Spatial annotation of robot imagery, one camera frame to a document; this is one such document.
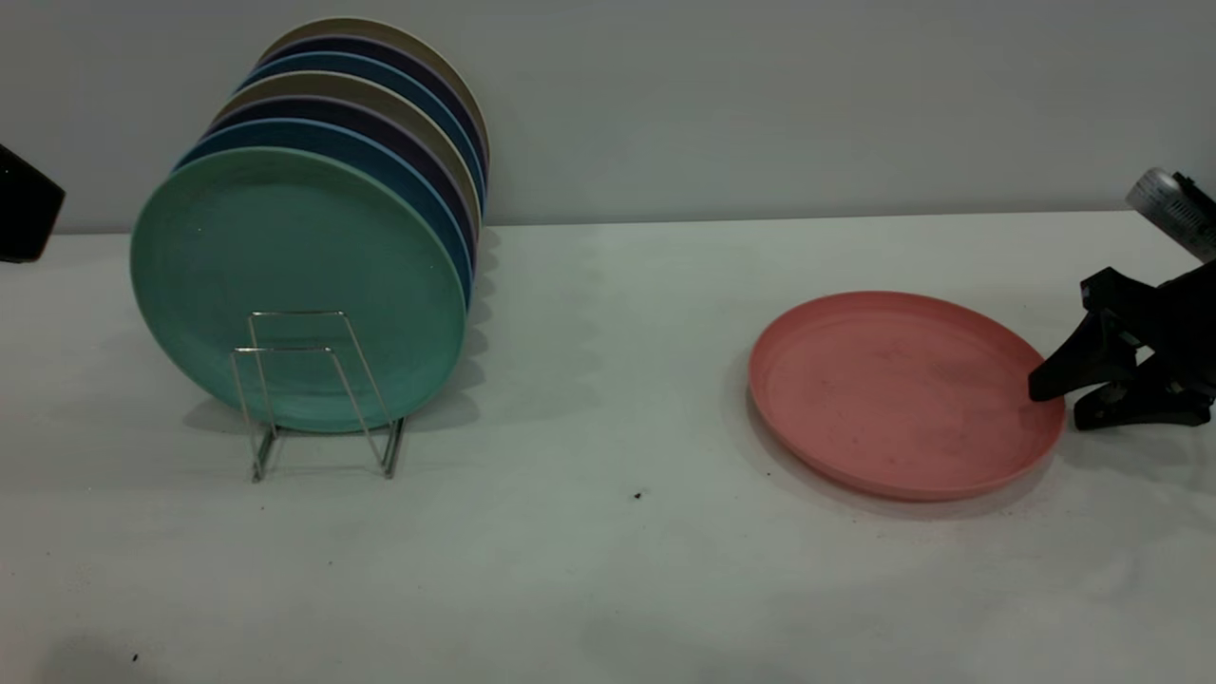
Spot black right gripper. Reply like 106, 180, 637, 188
1029, 261, 1216, 430

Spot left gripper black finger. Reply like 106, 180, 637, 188
0, 142, 66, 264

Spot pink plate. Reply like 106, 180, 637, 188
748, 291, 1066, 503

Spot green plate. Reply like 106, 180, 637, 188
129, 146, 468, 435

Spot teal blue plate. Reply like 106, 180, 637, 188
237, 51, 487, 212
174, 118, 474, 310

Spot beige plate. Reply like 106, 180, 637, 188
211, 71, 484, 229
258, 17, 491, 167

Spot dark purple plate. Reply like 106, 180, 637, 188
256, 35, 489, 181
207, 97, 479, 253

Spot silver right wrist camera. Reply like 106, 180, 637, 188
1127, 168, 1216, 262

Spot metal wire plate rack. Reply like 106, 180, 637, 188
231, 310, 408, 483

